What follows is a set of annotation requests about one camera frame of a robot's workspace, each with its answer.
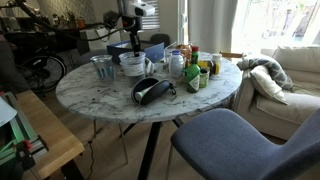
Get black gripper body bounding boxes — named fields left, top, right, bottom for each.
left=122, top=16, right=142, bottom=34

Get clear cup with beans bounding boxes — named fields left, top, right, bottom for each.
left=119, top=52, right=145, bottom=87

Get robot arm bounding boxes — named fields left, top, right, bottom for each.
left=117, top=0, right=141, bottom=57

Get clear cup blue stripes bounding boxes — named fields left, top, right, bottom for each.
left=90, top=55, right=114, bottom=81

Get white window blinds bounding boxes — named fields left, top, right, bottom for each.
left=142, top=0, right=160, bottom=30

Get navy blue cardboard box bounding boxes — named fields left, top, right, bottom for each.
left=107, top=40, right=164, bottom=64

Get white tote bag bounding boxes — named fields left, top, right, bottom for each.
left=86, top=27, right=121, bottom=51

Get clear bottle blue cap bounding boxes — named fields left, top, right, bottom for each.
left=169, top=49, right=184, bottom=78

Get round marble table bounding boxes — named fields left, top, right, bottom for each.
left=56, top=59, right=242, bottom=180

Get black open glasses case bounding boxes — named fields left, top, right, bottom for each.
left=131, top=78, right=176, bottom=105

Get red cap sauce bottle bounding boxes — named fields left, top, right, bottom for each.
left=191, top=46, right=199, bottom=62

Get green lime juice bottle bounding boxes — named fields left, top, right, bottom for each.
left=183, top=51, right=200, bottom=93

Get white curtain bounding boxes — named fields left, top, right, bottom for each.
left=188, top=0, right=238, bottom=53

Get small green label jar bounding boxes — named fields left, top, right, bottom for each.
left=199, top=69, right=209, bottom=88

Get white pill bottle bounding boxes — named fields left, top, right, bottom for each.
left=212, top=53, right=222, bottom=64

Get black bicycle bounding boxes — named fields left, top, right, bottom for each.
left=0, top=22, right=67, bottom=94

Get grey patterned blanket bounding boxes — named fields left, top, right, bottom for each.
left=237, top=56, right=293, bottom=90

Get cream throw pillow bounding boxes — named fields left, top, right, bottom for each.
left=250, top=65, right=287, bottom=104

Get blue upholstered chair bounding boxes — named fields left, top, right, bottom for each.
left=171, top=108, right=320, bottom=180

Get green red clamp tool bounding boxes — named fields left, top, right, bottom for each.
left=0, top=92, right=49, bottom=170

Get beige sofa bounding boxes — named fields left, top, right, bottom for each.
left=234, top=45, right=320, bottom=139

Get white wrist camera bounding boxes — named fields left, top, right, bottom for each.
left=128, top=3, right=155, bottom=17

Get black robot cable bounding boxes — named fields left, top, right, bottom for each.
left=13, top=0, right=138, bottom=43

